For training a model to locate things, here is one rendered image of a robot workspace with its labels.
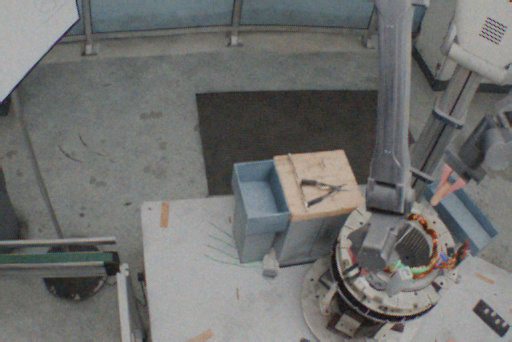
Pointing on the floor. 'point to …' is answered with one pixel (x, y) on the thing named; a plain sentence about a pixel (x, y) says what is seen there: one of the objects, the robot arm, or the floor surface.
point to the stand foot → (71, 288)
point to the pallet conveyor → (58, 264)
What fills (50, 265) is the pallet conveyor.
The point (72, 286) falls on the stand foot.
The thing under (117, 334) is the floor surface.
